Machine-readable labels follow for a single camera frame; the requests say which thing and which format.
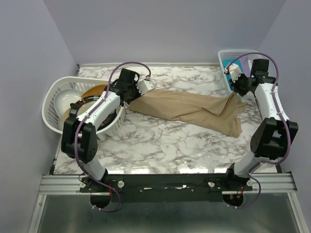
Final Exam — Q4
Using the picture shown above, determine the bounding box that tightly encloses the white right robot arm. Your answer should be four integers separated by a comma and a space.
223, 59, 298, 190

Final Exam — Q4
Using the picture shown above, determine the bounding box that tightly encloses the white round dish basket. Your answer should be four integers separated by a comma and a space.
41, 76, 125, 141

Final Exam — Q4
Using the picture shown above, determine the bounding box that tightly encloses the white bowl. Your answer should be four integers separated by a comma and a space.
54, 89, 82, 118

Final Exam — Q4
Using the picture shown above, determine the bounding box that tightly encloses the teal rolled t shirt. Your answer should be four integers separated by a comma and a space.
222, 59, 243, 84

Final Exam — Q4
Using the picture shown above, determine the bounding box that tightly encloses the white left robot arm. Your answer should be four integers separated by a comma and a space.
61, 68, 141, 192

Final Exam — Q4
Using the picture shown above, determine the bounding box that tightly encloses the white rectangular plastic basket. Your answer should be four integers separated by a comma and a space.
218, 49, 262, 96

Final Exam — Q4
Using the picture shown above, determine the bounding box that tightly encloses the aluminium frame rail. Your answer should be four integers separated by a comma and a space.
39, 173, 297, 195

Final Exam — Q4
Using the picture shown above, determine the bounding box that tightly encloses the purple rolled t shirt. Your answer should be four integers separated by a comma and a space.
239, 56, 252, 78

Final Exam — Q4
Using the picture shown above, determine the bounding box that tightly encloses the striped rim ceramic plate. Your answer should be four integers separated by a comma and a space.
62, 95, 117, 131

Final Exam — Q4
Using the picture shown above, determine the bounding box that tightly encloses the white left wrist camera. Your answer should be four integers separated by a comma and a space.
137, 80, 155, 95

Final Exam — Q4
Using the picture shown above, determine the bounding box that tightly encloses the woven tan placemat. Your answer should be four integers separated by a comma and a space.
81, 84, 107, 98

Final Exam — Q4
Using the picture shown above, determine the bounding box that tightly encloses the beige t shirt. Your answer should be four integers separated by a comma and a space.
129, 89, 244, 138

